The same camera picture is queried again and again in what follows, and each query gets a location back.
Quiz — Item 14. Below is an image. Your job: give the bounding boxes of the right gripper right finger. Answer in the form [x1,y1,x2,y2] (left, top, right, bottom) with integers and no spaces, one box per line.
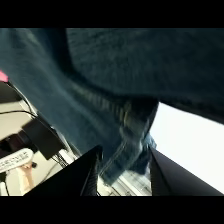
[149,145,224,197]

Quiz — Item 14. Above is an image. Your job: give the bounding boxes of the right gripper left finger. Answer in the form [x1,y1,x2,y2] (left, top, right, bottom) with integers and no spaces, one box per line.
[24,144,104,197]

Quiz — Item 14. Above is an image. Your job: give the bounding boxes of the blue jeans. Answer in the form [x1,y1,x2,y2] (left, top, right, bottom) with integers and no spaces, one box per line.
[0,28,224,186]

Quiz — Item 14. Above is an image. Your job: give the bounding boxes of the pink garment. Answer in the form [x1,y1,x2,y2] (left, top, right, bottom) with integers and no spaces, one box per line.
[0,69,10,84]

